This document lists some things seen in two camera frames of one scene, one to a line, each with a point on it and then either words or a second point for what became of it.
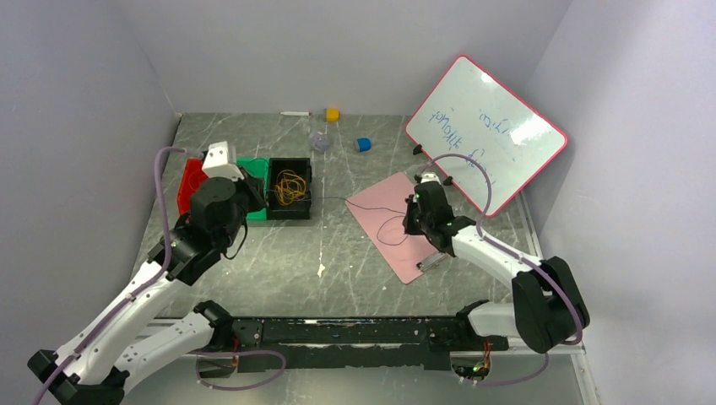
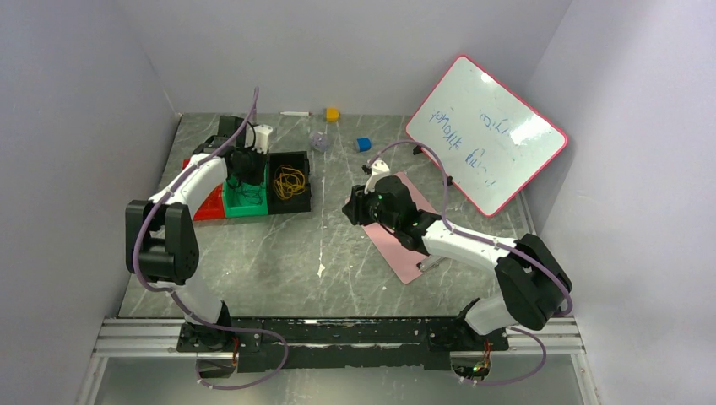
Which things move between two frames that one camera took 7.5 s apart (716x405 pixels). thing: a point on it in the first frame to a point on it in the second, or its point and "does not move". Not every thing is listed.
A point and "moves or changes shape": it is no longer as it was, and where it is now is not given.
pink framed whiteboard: [471, 112] does not move
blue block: [364, 144] does not move
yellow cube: [333, 115] does not move
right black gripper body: [414, 222] to [367, 210]
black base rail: [378, 344] does not move
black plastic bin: [289, 189] does not move
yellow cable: [290, 186] moves or changes shape
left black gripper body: [248, 199] to [252, 165]
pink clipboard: [379, 209] does not move
